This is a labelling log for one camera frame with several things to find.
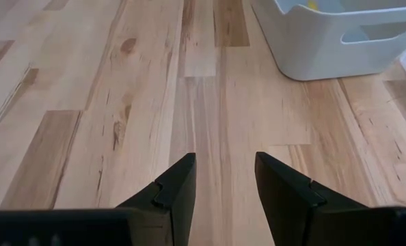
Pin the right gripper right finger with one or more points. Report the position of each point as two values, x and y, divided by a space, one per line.
292 212

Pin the yellow highlighter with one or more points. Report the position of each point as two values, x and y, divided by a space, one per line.
312 4

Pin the white opaque plastic bin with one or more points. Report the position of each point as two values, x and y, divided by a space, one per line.
309 51

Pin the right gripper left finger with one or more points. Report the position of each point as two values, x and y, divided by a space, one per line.
172 212

